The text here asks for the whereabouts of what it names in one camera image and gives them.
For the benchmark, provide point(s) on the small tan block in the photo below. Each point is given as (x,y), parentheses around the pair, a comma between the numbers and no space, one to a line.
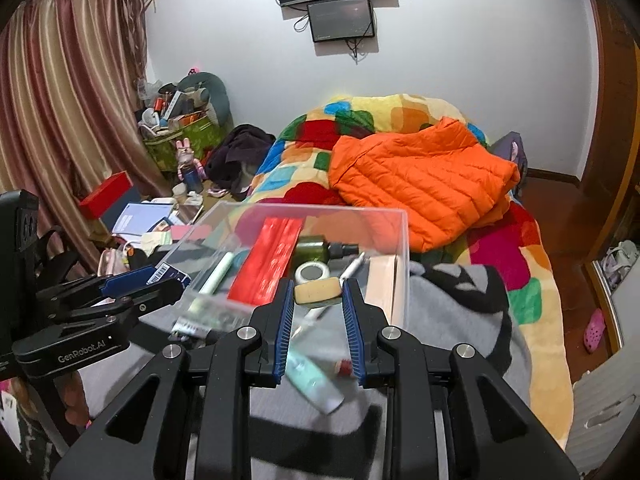
(317,291)

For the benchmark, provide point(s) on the colourful patchwork blanket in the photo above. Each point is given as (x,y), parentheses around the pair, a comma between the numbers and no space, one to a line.
(540,270)

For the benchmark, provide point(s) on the grey black blanket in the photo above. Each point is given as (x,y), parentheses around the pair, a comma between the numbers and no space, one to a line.
(460,320)

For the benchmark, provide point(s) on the dark clothes pile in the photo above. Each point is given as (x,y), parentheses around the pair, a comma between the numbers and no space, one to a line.
(240,152)

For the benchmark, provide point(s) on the white bag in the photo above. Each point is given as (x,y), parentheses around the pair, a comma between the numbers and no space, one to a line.
(620,260)

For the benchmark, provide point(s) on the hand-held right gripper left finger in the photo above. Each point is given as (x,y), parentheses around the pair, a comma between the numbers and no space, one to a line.
(282,330)

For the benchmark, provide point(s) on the wooden door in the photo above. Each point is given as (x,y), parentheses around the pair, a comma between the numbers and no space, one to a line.
(612,85)

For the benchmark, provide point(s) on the small red item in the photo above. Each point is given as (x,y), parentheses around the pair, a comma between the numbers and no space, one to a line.
(344,367)

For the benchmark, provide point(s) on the red foil packet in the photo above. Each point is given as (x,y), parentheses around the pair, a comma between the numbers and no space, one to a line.
(267,260)

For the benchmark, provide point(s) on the red box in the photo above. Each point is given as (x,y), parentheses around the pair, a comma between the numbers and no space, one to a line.
(105,195)

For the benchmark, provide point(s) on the clear plastic box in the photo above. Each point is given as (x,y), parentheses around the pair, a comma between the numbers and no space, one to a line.
(320,220)

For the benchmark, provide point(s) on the blue white book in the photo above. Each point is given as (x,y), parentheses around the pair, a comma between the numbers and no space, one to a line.
(140,217)

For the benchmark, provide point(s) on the white pen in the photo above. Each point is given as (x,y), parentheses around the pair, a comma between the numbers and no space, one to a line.
(354,266)

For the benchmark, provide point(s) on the person's left hand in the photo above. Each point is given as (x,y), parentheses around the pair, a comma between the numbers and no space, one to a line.
(76,397)

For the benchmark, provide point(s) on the mint green tube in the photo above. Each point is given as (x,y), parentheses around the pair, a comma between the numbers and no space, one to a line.
(310,380)

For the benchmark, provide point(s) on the pink clog shoe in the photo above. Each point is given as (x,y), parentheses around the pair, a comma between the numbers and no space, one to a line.
(594,332)

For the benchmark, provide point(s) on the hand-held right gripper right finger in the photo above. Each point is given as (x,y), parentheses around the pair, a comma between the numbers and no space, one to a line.
(352,330)

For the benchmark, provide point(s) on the green glass bottle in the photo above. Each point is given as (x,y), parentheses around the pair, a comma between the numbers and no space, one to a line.
(315,247)

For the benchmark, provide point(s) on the orange puffer jacket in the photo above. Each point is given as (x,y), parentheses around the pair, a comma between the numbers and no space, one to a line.
(425,180)

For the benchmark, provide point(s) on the purple backpack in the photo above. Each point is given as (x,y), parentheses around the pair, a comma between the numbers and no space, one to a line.
(512,155)

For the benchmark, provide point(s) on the grey neck pillow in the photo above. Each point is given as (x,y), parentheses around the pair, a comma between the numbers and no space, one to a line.
(217,90)

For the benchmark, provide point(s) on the small black monitor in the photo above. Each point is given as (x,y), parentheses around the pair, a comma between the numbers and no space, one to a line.
(341,19)

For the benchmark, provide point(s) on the green storage bag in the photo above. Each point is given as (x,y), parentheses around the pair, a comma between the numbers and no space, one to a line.
(165,150)

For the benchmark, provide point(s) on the pink bunny toy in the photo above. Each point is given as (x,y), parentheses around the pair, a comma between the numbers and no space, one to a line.
(189,160)

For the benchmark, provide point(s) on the beige tube white cap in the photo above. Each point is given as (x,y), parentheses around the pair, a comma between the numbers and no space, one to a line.
(384,287)

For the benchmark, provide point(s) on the striped pink curtain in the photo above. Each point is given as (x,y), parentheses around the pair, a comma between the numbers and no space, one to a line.
(65,100)

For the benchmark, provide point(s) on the white ribbed panel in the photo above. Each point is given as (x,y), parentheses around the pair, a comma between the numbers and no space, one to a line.
(610,410)

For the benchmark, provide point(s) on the white slim tube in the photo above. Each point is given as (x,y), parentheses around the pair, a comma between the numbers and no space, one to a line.
(217,272)

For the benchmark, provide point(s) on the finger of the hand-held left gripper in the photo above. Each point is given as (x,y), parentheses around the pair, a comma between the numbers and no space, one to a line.
(125,281)
(145,302)

